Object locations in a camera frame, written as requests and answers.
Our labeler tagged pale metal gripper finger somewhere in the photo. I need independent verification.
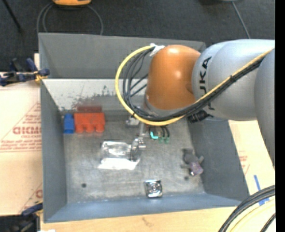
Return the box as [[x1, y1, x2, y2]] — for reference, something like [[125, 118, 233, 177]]
[[127, 146, 141, 160], [132, 138, 147, 151]]

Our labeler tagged clear plastic container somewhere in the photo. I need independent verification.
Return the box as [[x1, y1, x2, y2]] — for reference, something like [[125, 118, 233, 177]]
[[98, 141, 141, 171]]

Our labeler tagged shiny metal square object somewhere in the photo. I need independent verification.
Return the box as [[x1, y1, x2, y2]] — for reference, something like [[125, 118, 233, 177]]
[[144, 179, 163, 199]]

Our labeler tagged grey metal bin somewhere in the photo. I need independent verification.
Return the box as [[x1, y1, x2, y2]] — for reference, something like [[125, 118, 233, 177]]
[[38, 32, 251, 223]]

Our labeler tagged orange toy block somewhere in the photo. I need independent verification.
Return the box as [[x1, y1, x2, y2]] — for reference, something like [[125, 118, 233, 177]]
[[74, 112, 106, 133]]

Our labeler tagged grey and purple toy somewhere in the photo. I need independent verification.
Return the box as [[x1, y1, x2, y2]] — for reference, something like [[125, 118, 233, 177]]
[[180, 148, 204, 177]]

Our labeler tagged blue toy block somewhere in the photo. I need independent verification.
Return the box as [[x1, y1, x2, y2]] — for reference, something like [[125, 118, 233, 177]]
[[63, 113, 75, 134]]

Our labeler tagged brown cardboard board, red print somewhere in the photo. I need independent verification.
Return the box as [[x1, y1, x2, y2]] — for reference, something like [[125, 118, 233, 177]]
[[0, 80, 275, 218]]

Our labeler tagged black cylinder on white bracket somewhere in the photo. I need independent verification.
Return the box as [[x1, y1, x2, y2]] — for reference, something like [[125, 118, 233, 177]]
[[188, 110, 213, 124]]

